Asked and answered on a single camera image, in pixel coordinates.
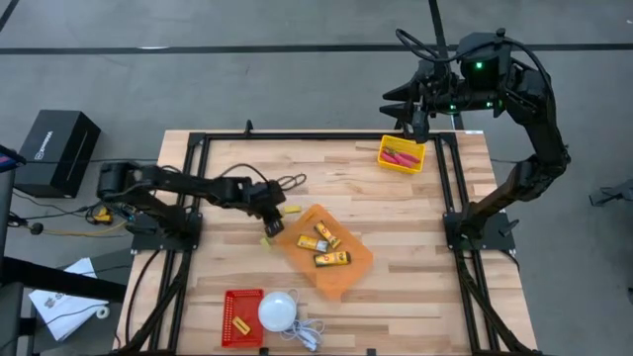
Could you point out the white paper sheets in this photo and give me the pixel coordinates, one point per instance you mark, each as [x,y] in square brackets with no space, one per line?
[64,306]

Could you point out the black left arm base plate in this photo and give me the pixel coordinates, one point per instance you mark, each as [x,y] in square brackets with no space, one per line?
[148,242]

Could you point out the black printed cardboard box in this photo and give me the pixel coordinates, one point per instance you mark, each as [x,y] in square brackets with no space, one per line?
[57,153]

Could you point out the yellow plastic basket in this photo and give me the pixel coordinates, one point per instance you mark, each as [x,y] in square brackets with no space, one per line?
[415,146]

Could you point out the red plastic mesh basket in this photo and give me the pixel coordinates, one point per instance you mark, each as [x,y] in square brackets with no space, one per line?
[242,301]

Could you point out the black aluminium table frame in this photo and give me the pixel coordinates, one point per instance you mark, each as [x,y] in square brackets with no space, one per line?
[321,135]

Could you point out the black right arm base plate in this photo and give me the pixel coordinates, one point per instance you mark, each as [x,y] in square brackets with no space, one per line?
[494,242]

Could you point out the large black monitor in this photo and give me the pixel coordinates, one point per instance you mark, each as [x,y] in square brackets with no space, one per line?
[10,158]

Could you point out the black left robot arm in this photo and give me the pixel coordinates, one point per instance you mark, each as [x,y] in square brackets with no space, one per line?
[163,185]

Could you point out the black standing desk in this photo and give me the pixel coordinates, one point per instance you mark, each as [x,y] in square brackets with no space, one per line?
[59,279]

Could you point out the white globe lamp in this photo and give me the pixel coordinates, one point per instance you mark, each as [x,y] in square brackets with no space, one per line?
[277,311]

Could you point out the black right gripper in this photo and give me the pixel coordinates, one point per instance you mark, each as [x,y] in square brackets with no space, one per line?
[440,94]

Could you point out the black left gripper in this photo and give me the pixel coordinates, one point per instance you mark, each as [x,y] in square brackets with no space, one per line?
[267,198]

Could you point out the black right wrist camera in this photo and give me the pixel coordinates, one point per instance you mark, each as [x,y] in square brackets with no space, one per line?
[420,126]

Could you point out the yellow green crayon box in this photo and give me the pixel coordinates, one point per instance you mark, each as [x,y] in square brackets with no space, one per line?
[312,243]
[327,235]
[332,258]

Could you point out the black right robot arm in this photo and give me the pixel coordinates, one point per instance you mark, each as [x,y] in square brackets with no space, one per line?
[544,133]

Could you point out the small yellow-green eraser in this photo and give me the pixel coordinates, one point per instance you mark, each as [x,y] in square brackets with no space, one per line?
[266,243]

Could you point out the orange translucent plastic tray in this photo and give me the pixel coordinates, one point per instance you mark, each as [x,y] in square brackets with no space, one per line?
[341,282]

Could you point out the yellow eraser with dark slot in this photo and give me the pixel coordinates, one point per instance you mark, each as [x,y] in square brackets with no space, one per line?
[241,325]

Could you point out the white tape roll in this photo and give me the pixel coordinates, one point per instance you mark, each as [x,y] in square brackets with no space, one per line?
[103,312]

